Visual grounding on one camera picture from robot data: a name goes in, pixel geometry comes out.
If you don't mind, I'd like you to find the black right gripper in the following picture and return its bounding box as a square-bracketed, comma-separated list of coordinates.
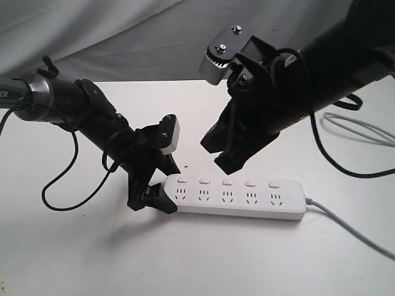
[201, 37, 304, 173]

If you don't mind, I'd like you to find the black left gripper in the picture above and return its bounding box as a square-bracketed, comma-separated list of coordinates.
[127, 125, 181, 214]

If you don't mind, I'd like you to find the white five-outlet power strip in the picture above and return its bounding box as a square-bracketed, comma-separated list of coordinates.
[164, 175, 307, 221]

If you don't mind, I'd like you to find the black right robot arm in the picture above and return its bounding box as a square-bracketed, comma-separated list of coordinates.
[199, 1, 394, 175]

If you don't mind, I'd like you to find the grey backdrop cloth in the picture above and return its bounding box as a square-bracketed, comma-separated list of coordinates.
[1, 1, 351, 81]

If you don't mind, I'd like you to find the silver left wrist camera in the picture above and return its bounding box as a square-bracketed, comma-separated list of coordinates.
[155, 114, 180, 155]

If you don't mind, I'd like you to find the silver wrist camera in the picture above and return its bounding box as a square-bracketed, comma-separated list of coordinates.
[155, 114, 180, 155]
[199, 22, 251, 86]

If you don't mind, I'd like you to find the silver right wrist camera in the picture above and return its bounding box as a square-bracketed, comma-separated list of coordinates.
[199, 22, 251, 86]

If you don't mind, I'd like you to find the grey power cable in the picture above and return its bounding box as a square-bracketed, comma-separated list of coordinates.
[304, 111, 395, 258]

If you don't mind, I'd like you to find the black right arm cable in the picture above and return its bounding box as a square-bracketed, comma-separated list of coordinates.
[228, 47, 395, 179]

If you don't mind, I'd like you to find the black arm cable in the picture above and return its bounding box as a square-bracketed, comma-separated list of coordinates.
[228, 47, 395, 179]
[0, 103, 149, 212]

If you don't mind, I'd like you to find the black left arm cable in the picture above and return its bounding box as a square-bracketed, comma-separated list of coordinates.
[0, 103, 149, 212]

